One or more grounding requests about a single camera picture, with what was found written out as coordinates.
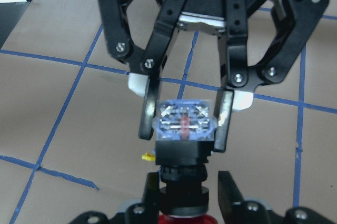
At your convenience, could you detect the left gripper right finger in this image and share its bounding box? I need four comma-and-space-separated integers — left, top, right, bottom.
217, 171, 244, 221

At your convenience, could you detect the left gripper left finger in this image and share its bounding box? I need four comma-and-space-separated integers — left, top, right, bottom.
142, 172, 160, 208

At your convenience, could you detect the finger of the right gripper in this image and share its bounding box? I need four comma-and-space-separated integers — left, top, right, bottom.
98, 0, 187, 140
213, 0, 330, 152

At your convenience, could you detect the red emergency stop button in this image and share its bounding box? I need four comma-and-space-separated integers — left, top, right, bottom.
140, 99, 217, 223

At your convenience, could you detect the black laptop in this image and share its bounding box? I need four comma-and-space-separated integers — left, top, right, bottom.
1, 2, 30, 47

